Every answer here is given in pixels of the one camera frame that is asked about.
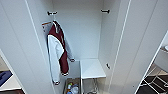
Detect white wardrobe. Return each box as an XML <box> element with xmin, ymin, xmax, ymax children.
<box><xmin>25</xmin><ymin>0</ymin><xmax>132</xmax><ymax>94</ymax></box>

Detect white inner shelf unit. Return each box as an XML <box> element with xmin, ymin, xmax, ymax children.
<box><xmin>79</xmin><ymin>58</ymin><xmax>107</xmax><ymax>94</ymax></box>

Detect red and white jacket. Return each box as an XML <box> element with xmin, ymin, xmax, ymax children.
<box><xmin>46</xmin><ymin>20</ymin><xmax>76</xmax><ymax>86</ymax></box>

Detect white hanger with jacket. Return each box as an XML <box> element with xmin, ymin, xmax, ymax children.
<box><xmin>51</xmin><ymin>13</ymin><xmax>62</xmax><ymax>32</ymax></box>

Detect wicker basket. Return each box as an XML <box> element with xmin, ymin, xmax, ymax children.
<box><xmin>64</xmin><ymin>77</ymin><xmax>81</xmax><ymax>94</ymax></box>

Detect black wardrobe hook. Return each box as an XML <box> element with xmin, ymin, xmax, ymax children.
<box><xmin>46</xmin><ymin>11</ymin><xmax>58</xmax><ymax>17</ymax></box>
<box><xmin>100</xmin><ymin>8</ymin><xmax>111</xmax><ymax>14</ymax></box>

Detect white bottle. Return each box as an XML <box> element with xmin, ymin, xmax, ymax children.
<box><xmin>71</xmin><ymin>85</ymin><xmax>80</xmax><ymax>94</ymax></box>

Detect orange tag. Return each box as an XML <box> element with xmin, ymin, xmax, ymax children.
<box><xmin>41</xmin><ymin>21</ymin><xmax>53</xmax><ymax>28</ymax></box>

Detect round white table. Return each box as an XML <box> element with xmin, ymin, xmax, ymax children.
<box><xmin>163</xmin><ymin>45</ymin><xmax>168</xmax><ymax>53</ymax></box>

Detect dark door handle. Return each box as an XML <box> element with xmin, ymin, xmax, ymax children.
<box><xmin>105</xmin><ymin>62</ymin><xmax>111</xmax><ymax>70</ymax></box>

